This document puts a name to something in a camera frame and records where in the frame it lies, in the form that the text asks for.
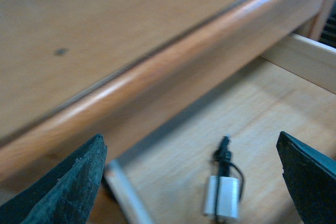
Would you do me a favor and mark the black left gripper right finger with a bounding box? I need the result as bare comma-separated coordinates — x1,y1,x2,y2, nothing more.
276,131,335,223

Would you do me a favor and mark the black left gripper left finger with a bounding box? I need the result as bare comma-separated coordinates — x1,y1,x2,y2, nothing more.
1,134,107,223

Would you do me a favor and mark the white charger with black cable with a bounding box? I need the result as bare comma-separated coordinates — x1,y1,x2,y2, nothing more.
203,135,245,223

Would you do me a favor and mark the wooden drawer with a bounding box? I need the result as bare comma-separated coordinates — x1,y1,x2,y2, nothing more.
106,35,335,223

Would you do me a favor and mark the wooden nightstand cabinet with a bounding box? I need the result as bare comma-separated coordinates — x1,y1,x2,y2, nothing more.
0,0,336,224

